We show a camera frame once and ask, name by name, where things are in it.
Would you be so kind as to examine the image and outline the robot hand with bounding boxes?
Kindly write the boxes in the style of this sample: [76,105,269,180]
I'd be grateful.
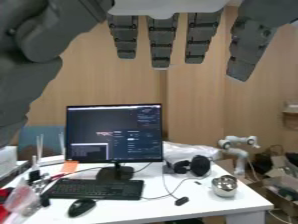
[0,0,298,148]

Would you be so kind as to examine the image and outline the teal chair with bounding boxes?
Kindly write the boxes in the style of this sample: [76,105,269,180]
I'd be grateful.
[16,124,67,158]

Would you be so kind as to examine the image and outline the computer screen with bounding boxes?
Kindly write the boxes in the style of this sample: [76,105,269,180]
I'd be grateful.
[64,102,165,182]

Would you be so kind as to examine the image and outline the white router with antennas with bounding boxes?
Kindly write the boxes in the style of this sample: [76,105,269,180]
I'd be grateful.
[34,132,67,167]

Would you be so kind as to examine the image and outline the orange paper note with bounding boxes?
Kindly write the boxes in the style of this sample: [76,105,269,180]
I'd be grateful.
[60,160,81,174]

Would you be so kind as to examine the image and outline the black keyboard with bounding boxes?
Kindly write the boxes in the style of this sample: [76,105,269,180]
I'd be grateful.
[45,178,147,202]

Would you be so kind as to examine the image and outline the red tray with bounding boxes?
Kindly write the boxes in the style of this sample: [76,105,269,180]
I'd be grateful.
[0,186,20,224]

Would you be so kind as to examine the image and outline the black mouse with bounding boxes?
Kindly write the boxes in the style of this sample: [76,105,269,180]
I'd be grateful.
[67,198,99,219]

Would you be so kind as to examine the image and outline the black headphones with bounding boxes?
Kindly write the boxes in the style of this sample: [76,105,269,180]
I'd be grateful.
[169,154,213,178]

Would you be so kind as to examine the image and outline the small white jointed device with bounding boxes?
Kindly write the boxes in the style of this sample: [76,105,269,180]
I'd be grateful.
[216,134,262,177]

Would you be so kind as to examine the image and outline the metal bowl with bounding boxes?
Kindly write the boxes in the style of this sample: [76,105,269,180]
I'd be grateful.
[210,174,240,199]

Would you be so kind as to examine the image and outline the cardboard box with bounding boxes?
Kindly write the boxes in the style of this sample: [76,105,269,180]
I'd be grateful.
[246,153,298,214]

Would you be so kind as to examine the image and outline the thin black cable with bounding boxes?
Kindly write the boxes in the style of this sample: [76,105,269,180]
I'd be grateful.
[141,166,210,207]

